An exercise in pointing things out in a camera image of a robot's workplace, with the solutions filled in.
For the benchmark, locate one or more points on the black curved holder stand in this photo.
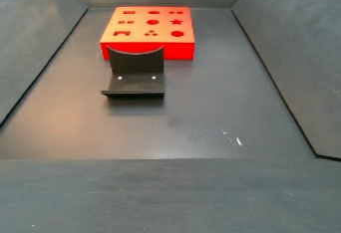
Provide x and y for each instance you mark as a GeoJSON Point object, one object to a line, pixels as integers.
{"type": "Point", "coordinates": [137, 74]}

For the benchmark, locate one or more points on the red shape-sorter box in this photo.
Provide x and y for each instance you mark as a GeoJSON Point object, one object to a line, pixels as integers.
{"type": "Point", "coordinates": [141, 28]}

